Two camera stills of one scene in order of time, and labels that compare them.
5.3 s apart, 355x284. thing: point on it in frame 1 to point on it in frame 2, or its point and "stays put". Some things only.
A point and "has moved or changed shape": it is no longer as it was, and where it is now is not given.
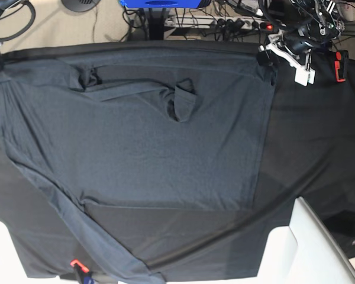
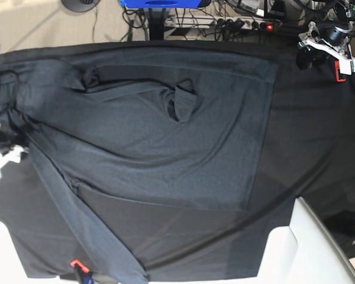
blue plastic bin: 160,3 stays put
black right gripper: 270,55 to 333,32
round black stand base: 81,5 stays put
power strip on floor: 220,22 stays put
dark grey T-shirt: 168,126 has moved or changed shape
